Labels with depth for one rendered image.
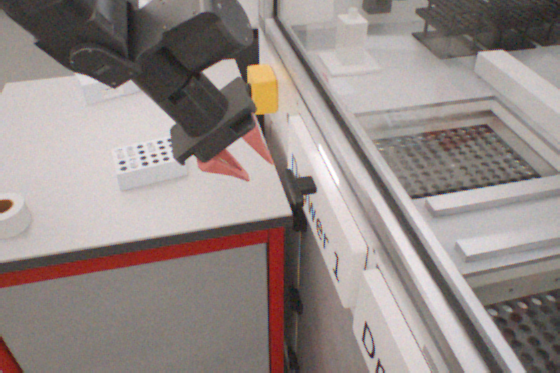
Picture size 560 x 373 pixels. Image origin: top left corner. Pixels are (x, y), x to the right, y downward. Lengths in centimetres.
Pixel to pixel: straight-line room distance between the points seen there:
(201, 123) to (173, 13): 12
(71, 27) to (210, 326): 76
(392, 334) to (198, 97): 29
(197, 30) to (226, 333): 76
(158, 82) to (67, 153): 59
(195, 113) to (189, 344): 68
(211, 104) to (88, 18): 15
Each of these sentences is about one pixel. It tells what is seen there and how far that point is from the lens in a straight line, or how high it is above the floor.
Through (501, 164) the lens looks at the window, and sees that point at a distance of 34.
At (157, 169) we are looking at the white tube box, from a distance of 90.
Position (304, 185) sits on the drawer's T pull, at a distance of 65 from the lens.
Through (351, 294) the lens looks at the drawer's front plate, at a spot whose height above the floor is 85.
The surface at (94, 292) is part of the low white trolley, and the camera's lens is 94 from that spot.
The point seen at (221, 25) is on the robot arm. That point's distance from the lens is 43.
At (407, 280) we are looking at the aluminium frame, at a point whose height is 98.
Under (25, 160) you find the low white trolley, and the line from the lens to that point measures 106.
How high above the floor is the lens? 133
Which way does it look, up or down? 37 degrees down
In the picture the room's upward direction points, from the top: straight up
